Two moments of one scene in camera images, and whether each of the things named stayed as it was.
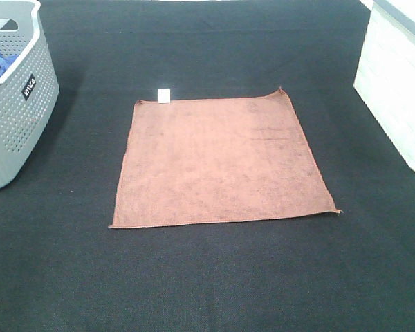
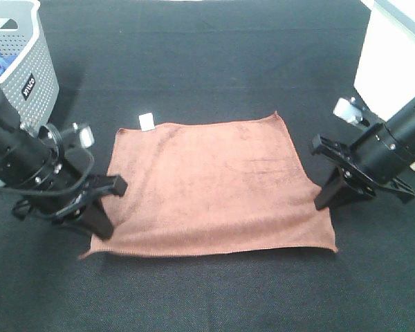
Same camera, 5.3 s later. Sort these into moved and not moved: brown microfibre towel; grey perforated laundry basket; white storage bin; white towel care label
Moved: brown microfibre towel; white towel care label
Not moved: white storage bin; grey perforated laundry basket
